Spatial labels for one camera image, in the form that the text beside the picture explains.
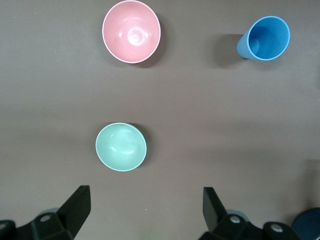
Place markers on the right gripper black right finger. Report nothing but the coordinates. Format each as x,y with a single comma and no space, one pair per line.
215,215

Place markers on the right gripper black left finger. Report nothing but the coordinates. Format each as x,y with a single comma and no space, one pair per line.
75,210

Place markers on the green bowl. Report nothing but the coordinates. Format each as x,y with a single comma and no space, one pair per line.
121,147

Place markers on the pink bowl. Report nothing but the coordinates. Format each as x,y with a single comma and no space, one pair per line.
131,32

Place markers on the dark blue pot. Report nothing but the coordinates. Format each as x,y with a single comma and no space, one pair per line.
310,225

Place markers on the brown table cover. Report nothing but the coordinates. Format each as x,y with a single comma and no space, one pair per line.
200,112

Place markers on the blue ribbed cup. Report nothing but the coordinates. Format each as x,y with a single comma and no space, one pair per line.
267,37

